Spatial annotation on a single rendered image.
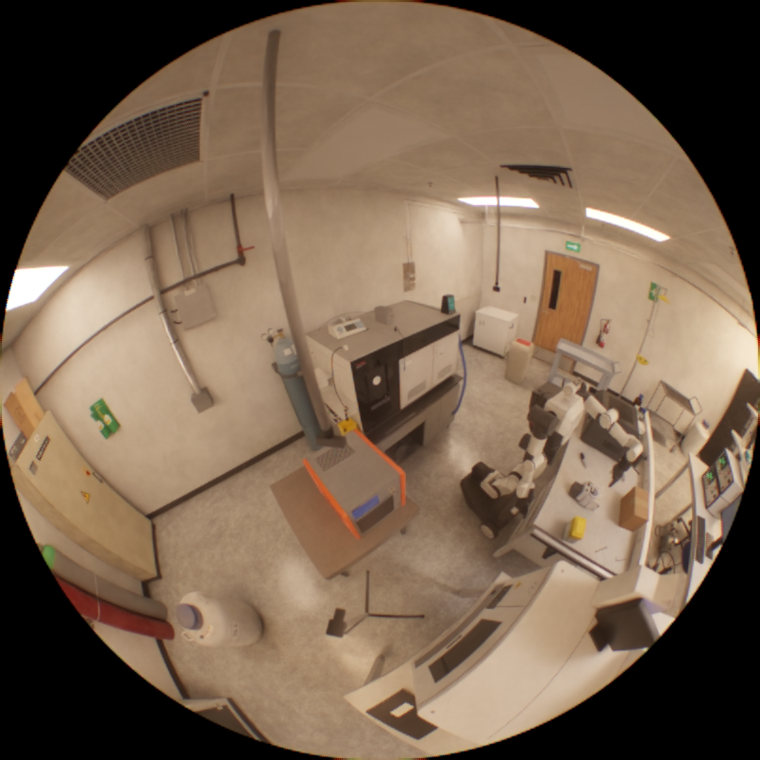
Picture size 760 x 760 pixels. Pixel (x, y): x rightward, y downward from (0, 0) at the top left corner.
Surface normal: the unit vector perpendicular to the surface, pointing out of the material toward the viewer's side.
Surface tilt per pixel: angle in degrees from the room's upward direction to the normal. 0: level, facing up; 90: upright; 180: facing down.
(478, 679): 0
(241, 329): 90
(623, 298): 90
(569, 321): 90
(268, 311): 90
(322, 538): 0
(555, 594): 0
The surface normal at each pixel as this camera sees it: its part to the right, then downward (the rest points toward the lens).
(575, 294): -0.76, 0.42
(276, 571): -0.08, -0.82
